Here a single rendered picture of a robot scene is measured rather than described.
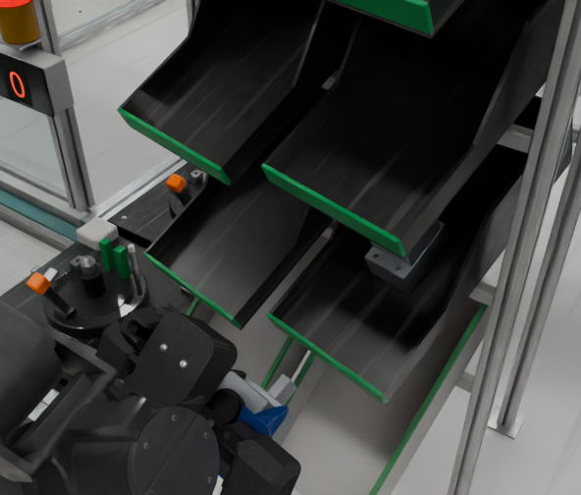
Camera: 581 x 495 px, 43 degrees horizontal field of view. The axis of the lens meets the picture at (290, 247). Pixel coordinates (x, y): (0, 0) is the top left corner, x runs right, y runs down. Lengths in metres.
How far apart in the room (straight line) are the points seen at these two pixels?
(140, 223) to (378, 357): 0.61
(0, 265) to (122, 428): 0.88
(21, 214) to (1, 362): 0.87
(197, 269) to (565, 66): 0.38
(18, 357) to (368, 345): 0.32
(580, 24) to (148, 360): 0.35
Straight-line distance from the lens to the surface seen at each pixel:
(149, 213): 1.18
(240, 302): 0.69
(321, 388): 0.79
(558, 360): 1.15
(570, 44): 0.54
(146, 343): 0.50
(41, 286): 0.95
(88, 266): 1.00
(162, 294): 1.04
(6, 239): 1.29
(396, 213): 0.53
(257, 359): 0.81
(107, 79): 1.83
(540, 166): 0.58
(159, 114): 0.65
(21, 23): 1.05
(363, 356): 0.64
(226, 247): 0.73
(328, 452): 0.79
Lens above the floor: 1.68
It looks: 40 degrees down
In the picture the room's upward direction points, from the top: straight up
